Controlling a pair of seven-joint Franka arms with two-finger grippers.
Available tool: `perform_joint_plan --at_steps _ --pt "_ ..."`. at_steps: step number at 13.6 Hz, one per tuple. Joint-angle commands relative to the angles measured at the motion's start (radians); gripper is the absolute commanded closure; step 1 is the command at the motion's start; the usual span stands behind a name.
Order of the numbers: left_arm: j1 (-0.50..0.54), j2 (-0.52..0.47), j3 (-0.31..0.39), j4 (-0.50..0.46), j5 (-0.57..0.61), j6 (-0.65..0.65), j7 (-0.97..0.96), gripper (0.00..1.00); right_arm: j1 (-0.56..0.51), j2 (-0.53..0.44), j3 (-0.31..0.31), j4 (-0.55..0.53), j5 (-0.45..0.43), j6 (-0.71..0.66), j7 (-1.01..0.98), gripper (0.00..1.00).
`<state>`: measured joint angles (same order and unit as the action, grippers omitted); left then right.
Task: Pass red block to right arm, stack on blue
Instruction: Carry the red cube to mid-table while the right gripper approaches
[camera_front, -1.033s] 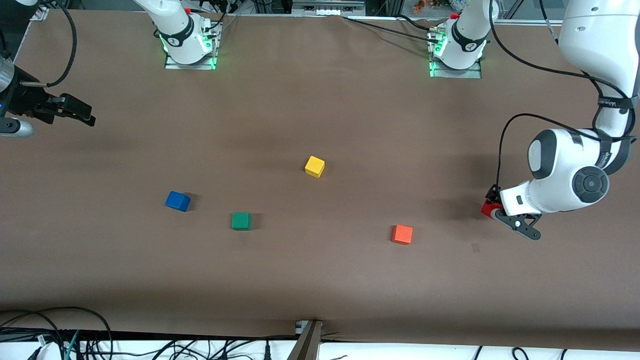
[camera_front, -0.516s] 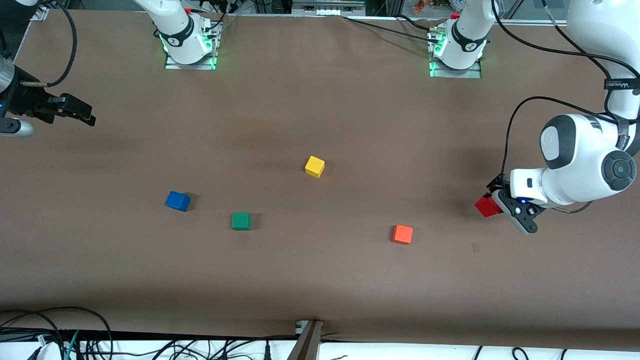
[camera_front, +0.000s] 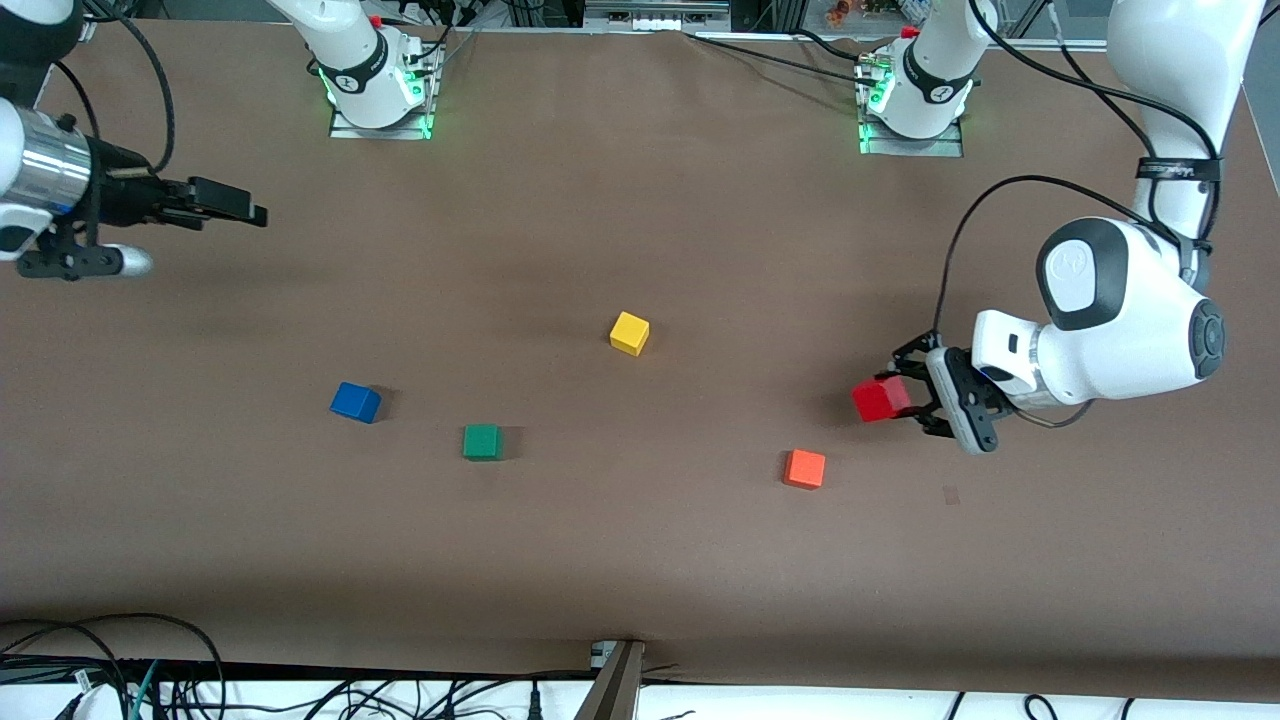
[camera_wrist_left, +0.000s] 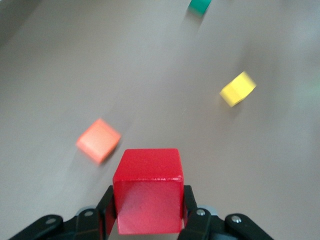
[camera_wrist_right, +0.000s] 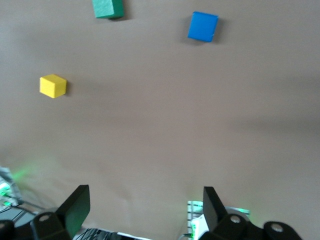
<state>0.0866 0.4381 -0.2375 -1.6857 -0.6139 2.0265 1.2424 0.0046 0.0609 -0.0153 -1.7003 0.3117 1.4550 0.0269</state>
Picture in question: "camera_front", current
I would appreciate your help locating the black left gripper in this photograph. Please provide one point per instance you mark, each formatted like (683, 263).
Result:
(912, 362)

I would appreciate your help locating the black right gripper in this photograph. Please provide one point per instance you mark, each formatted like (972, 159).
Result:
(122, 194)

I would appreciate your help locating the red wooden block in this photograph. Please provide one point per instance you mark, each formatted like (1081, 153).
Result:
(880, 400)

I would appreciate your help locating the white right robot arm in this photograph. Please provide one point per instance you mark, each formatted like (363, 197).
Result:
(360, 60)

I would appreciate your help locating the orange wooden block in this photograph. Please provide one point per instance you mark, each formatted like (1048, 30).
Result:
(805, 469)

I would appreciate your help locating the blue wooden block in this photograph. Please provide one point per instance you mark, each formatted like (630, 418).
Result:
(355, 402)

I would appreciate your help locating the yellow wooden block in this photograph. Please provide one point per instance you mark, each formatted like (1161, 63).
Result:
(629, 333)

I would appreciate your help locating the green wooden block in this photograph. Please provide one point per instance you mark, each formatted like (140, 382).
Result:
(482, 442)

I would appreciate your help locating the brown table cover sheet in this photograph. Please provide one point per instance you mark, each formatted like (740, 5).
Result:
(640, 560)

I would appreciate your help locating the white left camera mount bracket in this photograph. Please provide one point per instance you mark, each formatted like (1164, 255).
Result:
(1005, 345)

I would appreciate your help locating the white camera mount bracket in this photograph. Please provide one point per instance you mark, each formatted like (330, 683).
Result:
(15, 240)
(1005, 345)

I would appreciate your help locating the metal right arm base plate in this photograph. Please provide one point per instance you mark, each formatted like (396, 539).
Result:
(380, 133)

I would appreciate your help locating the white right camera mount bracket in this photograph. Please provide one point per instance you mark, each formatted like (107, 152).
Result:
(15, 240)

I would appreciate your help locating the aluminium frame profile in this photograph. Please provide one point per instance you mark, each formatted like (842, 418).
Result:
(88, 28)

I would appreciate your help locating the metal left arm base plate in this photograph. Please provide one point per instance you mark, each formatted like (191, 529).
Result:
(915, 148)

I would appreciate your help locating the grey metal camera post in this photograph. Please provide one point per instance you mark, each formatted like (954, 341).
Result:
(612, 685)

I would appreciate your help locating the silver metal rail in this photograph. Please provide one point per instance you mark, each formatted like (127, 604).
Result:
(655, 14)

